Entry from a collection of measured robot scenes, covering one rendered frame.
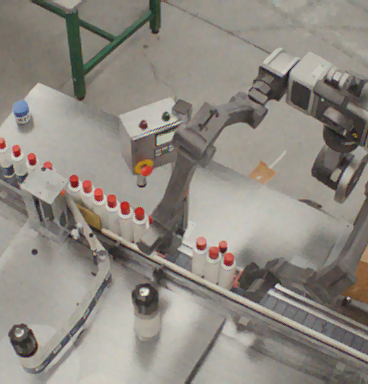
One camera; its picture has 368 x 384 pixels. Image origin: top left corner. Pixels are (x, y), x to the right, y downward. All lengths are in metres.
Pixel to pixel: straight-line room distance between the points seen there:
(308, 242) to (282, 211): 0.16
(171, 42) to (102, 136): 1.61
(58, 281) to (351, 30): 2.82
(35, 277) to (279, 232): 0.89
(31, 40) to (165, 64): 0.87
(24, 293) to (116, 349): 0.39
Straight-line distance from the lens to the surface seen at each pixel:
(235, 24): 4.66
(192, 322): 2.53
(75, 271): 2.63
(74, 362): 2.48
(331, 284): 1.96
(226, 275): 2.47
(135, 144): 2.20
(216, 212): 2.80
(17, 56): 4.56
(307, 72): 2.31
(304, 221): 2.81
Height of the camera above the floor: 3.19
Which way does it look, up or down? 56 degrees down
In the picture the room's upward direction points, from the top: 1 degrees clockwise
